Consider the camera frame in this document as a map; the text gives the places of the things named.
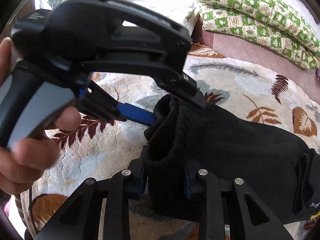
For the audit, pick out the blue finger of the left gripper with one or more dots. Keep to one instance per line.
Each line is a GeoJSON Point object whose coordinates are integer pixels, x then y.
{"type": "Point", "coordinates": [135, 114]}
{"type": "Point", "coordinates": [181, 86]}

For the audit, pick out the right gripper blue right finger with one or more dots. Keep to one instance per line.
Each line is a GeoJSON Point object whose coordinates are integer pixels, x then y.
{"type": "Point", "coordinates": [189, 177]}

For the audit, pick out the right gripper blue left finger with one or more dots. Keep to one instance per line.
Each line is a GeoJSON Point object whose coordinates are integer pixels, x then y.
{"type": "Point", "coordinates": [140, 181]}

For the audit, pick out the black pants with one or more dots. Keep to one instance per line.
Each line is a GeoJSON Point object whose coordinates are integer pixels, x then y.
{"type": "Point", "coordinates": [279, 166]}

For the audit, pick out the person's left hand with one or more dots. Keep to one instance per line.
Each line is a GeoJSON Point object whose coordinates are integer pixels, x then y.
{"type": "Point", "coordinates": [29, 158]}

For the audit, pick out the leaf pattern fleece blanket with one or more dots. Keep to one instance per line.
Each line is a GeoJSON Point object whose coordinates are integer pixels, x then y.
{"type": "Point", "coordinates": [99, 150]}

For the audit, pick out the pink bed sheet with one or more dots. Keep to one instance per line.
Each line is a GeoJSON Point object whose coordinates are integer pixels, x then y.
{"type": "Point", "coordinates": [238, 48]}

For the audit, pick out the green patterned folded quilt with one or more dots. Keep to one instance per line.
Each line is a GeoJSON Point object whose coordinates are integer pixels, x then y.
{"type": "Point", "coordinates": [271, 23]}

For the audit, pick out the purple pillow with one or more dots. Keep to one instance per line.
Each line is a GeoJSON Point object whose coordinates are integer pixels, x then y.
{"type": "Point", "coordinates": [318, 74]}

